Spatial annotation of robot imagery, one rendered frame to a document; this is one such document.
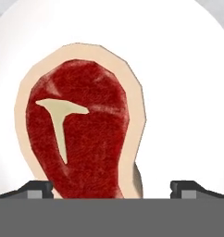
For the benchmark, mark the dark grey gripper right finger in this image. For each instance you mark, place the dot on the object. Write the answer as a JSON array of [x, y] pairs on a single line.
[[186, 189]]

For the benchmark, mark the red T-bone steak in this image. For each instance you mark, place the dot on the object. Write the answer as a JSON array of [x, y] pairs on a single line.
[[86, 139]]

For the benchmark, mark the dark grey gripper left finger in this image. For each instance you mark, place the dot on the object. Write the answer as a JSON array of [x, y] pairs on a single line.
[[36, 189]]

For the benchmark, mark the white round plate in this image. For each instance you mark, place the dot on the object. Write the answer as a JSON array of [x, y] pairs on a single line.
[[184, 92]]

